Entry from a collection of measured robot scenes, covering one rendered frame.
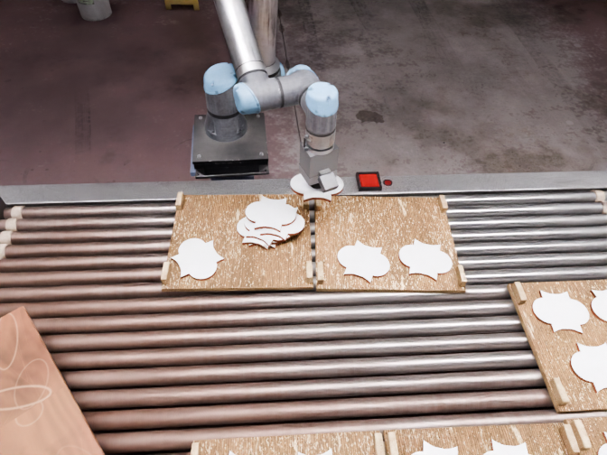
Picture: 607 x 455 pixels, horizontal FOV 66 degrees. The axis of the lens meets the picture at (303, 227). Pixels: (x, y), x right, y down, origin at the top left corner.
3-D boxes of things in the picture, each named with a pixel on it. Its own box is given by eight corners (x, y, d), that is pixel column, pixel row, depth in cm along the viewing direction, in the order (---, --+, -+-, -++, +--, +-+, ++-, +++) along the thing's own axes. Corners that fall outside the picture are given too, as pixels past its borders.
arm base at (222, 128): (204, 116, 172) (200, 93, 165) (245, 114, 174) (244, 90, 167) (205, 143, 163) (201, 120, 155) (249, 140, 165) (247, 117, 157)
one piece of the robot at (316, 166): (318, 159, 113) (315, 205, 126) (350, 149, 116) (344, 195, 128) (296, 130, 120) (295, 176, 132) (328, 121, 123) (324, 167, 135)
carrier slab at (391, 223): (313, 199, 151) (314, 195, 150) (441, 200, 152) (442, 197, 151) (316, 292, 129) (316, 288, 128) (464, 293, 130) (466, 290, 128)
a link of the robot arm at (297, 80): (271, 66, 118) (286, 90, 111) (312, 60, 121) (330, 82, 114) (271, 93, 124) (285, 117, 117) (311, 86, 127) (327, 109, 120)
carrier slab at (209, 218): (180, 198, 150) (179, 194, 149) (308, 197, 152) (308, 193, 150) (162, 292, 128) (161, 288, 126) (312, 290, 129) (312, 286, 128)
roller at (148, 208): (13, 213, 150) (5, 202, 147) (600, 197, 161) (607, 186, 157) (7, 225, 147) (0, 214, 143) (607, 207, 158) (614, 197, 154)
